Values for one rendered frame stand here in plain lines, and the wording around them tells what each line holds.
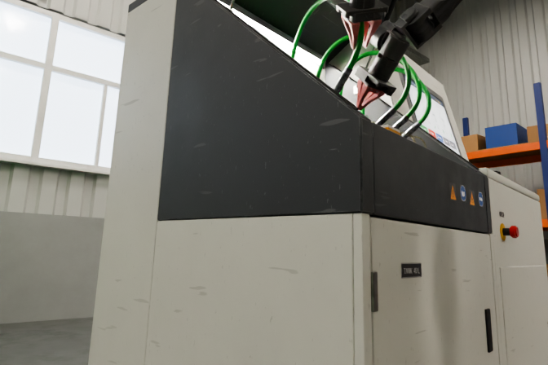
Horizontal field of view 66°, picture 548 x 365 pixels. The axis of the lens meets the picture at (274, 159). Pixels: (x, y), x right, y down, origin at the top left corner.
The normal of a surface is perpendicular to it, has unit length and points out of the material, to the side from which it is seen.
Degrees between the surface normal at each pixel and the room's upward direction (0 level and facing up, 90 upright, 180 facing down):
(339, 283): 90
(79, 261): 90
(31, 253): 90
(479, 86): 90
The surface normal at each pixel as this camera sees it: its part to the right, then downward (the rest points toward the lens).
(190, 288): -0.67, -0.18
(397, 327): 0.74, -0.12
